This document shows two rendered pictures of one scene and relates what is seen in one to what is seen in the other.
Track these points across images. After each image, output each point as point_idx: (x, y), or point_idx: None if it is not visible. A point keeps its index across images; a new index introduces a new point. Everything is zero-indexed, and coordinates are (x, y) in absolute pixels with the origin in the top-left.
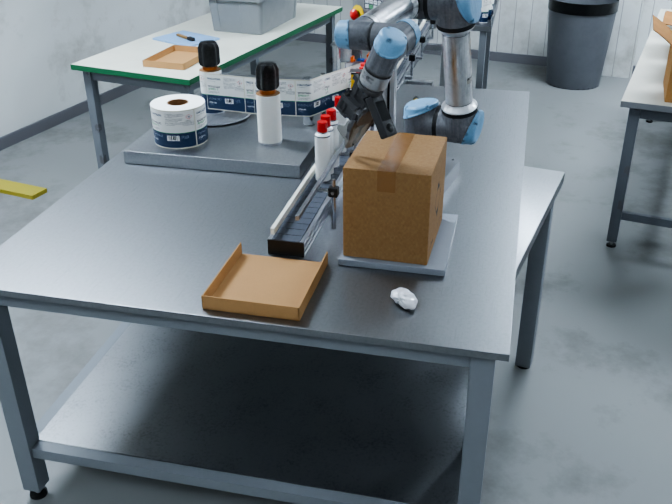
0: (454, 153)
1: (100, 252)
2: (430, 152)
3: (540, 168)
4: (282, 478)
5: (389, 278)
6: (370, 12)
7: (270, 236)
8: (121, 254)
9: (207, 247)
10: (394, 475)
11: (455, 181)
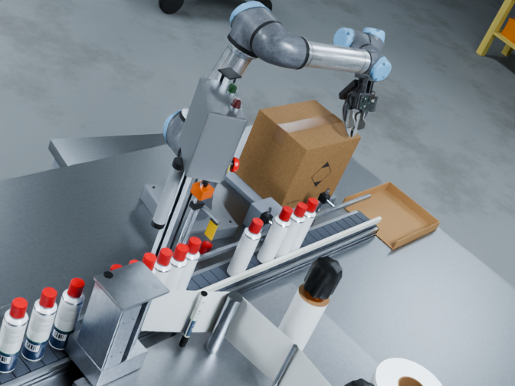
0: (97, 219)
1: (493, 319)
2: (291, 109)
3: (60, 154)
4: None
5: None
6: (359, 50)
7: (375, 228)
8: (478, 306)
9: (413, 271)
10: None
11: None
